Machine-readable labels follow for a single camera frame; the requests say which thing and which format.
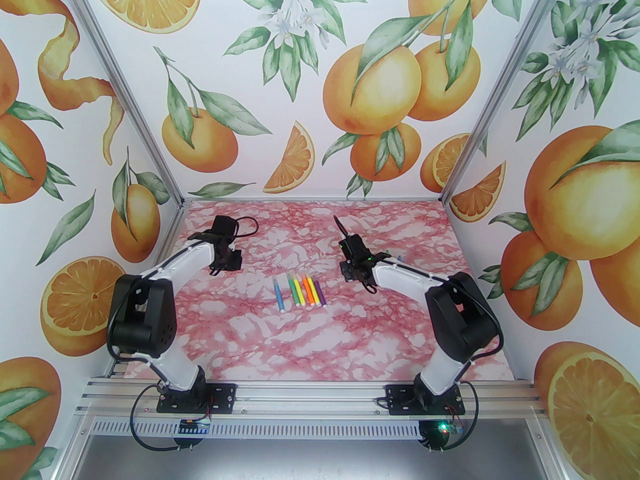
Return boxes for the base black cable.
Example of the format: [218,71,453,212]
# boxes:
[422,383,479,453]
[130,385,211,453]

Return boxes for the pink marbled plate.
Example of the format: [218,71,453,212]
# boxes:
[107,199,518,383]

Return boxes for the perforated metal strip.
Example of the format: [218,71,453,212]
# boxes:
[82,418,543,441]

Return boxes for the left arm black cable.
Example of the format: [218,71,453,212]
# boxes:
[107,288,163,384]

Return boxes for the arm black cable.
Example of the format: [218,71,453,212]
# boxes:
[450,275,503,364]
[107,288,163,384]

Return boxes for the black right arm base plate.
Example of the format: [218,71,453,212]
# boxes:
[385,384,466,415]

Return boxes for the left base black cable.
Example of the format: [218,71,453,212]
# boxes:
[130,385,211,453]

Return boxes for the aluminium frame post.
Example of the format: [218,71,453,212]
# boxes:
[59,0,185,208]
[439,0,575,205]

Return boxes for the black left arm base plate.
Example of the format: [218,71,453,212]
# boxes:
[156,383,237,414]

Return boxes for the black round device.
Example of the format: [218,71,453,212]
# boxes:
[419,419,451,453]

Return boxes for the aluminium mounting rail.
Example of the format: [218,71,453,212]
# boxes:
[75,377,548,421]

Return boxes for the right base black cable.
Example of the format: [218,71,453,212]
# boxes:
[422,383,479,453]

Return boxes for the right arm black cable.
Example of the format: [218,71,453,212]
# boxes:
[450,275,503,364]

